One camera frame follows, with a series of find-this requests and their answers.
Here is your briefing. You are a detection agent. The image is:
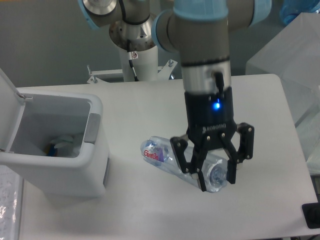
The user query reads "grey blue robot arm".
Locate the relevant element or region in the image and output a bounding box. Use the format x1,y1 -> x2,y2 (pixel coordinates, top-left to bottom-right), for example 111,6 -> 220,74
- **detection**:
151,0 -> 272,192

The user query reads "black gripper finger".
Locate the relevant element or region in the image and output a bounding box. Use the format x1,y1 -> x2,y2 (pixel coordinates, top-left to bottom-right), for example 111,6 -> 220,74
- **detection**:
219,121 -> 255,184
169,137 -> 208,192

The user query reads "blue yellow snack packet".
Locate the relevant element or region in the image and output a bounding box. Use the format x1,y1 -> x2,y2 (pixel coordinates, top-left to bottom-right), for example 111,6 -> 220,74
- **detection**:
44,143 -> 58,157

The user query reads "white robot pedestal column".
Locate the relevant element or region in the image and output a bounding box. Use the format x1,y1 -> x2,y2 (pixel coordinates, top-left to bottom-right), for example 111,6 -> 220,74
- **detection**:
118,46 -> 158,82

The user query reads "clear plastic water bottle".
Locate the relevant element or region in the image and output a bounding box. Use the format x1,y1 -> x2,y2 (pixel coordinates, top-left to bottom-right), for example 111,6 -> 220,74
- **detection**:
140,136 -> 228,193

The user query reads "black device at edge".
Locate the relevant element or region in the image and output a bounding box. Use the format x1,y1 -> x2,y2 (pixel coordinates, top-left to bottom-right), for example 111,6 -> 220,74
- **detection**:
301,202 -> 320,229

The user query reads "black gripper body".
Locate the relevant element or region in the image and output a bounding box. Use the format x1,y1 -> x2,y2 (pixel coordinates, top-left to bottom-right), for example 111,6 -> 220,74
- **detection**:
184,87 -> 237,163

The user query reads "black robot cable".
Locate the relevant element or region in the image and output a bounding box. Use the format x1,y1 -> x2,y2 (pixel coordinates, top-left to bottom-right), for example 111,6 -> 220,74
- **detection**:
126,39 -> 140,82

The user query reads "white trash can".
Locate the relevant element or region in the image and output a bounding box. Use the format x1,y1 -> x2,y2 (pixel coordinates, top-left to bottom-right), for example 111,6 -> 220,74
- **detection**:
0,72 -> 109,198

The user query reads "white plastic wrapper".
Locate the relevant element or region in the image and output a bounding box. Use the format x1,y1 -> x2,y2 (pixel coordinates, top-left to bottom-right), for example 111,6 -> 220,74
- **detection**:
49,133 -> 83,158

